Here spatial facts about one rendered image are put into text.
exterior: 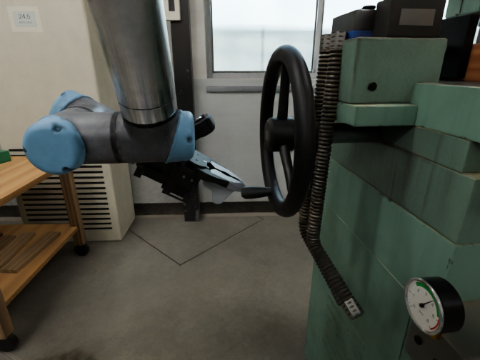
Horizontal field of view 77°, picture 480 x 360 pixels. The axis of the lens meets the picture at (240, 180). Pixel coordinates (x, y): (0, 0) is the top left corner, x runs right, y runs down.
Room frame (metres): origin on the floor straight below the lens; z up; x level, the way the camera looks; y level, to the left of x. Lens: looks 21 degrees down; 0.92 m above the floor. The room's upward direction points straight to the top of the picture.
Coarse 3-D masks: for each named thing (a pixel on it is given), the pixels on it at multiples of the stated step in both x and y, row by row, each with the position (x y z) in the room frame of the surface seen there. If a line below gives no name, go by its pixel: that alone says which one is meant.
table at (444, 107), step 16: (416, 96) 0.45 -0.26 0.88; (432, 96) 0.42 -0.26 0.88; (448, 96) 0.39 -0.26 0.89; (464, 96) 0.37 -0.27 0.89; (336, 112) 0.49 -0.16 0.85; (352, 112) 0.44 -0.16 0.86; (368, 112) 0.43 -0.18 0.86; (384, 112) 0.44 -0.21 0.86; (400, 112) 0.44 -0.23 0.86; (416, 112) 0.44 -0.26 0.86; (432, 112) 0.41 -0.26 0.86; (448, 112) 0.39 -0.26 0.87; (464, 112) 0.36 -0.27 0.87; (432, 128) 0.41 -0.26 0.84; (448, 128) 0.38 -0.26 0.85; (464, 128) 0.36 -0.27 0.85
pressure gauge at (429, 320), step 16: (416, 288) 0.29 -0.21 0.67; (432, 288) 0.27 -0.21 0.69; (448, 288) 0.27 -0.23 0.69; (416, 304) 0.29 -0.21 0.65; (432, 304) 0.27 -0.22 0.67; (448, 304) 0.26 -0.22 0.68; (416, 320) 0.28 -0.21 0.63; (432, 320) 0.26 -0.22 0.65; (448, 320) 0.25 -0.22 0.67; (432, 336) 0.28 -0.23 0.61
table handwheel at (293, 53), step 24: (288, 48) 0.48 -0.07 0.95; (288, 72) 0.44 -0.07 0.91; (264, 96) 0.63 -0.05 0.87; (288, 96) 0.51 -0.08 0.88; (312, 96) 0.40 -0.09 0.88; (264, 120) 0.64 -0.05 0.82; (288, 120) 0.51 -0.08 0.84; (312, 120) 0.39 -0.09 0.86; (264, 144) 0.62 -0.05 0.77; (288, 144) 0.50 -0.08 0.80; (312, 144) 0.38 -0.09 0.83; (264, 168) 0.60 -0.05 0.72; (288, 168) 0.46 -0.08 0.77; (312, 168) 0.38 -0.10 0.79; (288, 192) 0.41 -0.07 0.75; (288, 216) 0.44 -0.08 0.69
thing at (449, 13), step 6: (450, 0) 0.58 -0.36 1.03; (456, 0) 0.57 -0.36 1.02; (462, 0) 0.56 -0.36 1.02; (468, 0) 0.55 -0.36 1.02; (474, 0) 0.53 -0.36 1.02; (450, 6) 0.58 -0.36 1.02; (456, 6) 0.57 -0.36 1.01; (462, 6) 0.55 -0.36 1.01; (468, 6) 0.54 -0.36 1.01; (474, 6) 0.53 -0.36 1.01; (450, 12) 0.58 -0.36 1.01; (456, 12) 0.56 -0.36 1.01; (462, 12) 0.55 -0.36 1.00; (468, 12) 0.54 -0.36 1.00; (474, 12) 0.53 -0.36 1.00
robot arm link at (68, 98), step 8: (64, 96) 0.50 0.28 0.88; (72, 96) 0.51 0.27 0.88; (80, 96) 0.51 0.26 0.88; (88, 96) 0.53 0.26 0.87; (56, 104) 0.49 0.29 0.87; (64, 104) 0.49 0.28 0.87; (72, 104) 0.50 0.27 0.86; (80, 104) 0.49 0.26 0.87; (88, 104) 0.50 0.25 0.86; (96, 104) 0.52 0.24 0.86; (56, 112) 0.49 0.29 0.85
